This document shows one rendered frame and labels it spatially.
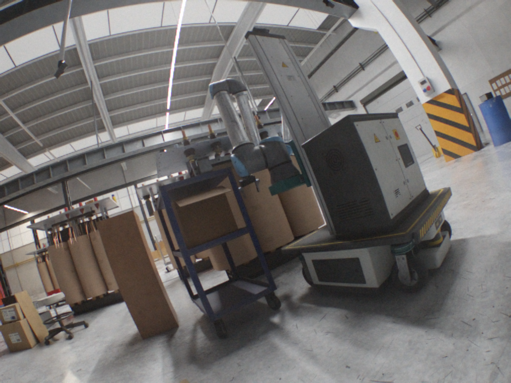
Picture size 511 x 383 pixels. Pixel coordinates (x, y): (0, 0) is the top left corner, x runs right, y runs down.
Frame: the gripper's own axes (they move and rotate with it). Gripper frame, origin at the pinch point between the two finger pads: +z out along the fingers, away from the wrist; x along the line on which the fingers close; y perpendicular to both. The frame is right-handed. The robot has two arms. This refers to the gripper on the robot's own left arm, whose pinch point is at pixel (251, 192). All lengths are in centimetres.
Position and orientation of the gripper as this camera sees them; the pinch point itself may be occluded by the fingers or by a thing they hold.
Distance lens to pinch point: 195.7
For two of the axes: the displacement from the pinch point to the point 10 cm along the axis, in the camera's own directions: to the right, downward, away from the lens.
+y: -4.7, -1.8, 8.7
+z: 2.9, 9.0, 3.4
